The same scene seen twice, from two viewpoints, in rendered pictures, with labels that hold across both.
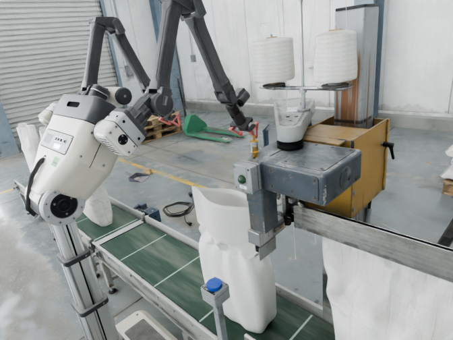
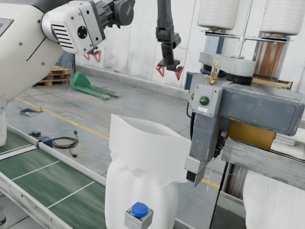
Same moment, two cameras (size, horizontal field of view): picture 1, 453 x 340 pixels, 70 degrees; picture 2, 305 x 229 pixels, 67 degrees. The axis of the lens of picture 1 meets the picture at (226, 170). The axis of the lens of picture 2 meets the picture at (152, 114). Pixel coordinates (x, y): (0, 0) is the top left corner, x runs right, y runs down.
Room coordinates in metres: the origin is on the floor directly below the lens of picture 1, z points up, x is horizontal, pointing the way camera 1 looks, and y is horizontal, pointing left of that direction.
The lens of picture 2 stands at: (0.32, 0.29, 1.44)
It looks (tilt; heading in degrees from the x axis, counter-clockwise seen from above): 18 degrees down; 344
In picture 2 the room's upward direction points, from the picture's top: 8 degrees clockwise
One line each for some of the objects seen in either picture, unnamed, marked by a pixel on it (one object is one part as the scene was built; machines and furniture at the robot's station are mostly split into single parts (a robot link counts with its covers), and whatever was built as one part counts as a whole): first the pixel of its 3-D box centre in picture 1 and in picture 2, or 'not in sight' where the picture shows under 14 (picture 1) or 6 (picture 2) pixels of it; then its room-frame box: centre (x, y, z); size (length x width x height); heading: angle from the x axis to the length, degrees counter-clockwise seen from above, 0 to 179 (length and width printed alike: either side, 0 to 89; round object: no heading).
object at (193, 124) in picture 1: (205, 106); (92, 69); (6.30, 0.26, 0.58); 1.59 x 0.54 x 1.15; 43
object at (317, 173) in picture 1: (303, 187); (247, 121); (0.98, -0.25, 1.21); 0.30 x 0.25 x 0.30; 43
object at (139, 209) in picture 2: (214, 285); (140, 210); (0.99, 0.10, 0.84); 0.06 x 0.06 x 0.02
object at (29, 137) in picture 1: (36, 154); not in sight; (3.63, 2.15, 0.74); 0.47 x 0.20 x 0.72; 45
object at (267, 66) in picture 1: (272, 60); (218, 9); (1.33, -0.23, 1.61); 0.17 x 0.17 x 0.17
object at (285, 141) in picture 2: not in sight; (282, 133); (3.04, -2.64, 0.32); 0.66 x 0.42 x 0.15; 127
